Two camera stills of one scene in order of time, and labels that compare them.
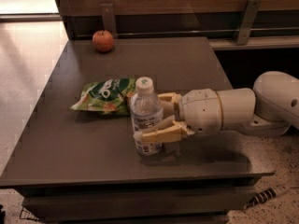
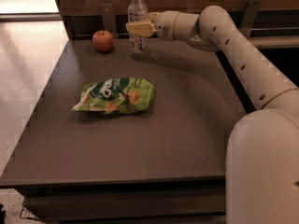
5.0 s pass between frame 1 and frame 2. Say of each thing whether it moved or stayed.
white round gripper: moved
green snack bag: stayed
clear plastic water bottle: moved
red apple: stayed
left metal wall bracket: stayed
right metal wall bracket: stayed
